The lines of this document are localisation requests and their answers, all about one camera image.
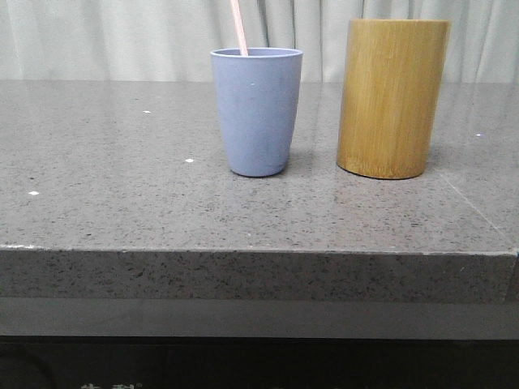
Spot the pale grey-green curtain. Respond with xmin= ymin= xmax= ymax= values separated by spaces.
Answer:
xmin=1 ymin=1 xmax=518 ymax=83

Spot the bamboo cylindrical holder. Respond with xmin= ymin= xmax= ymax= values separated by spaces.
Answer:
xmin=337 ymin=19 xmax=450 ymax=179

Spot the blue plastic cup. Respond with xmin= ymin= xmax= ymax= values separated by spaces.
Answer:
xmin=211 ymin=48 xmax=303 ymax=177

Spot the pink chopstick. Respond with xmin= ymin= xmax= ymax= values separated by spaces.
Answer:
xmin=229 ymin=0 xmax=248 ymax=57

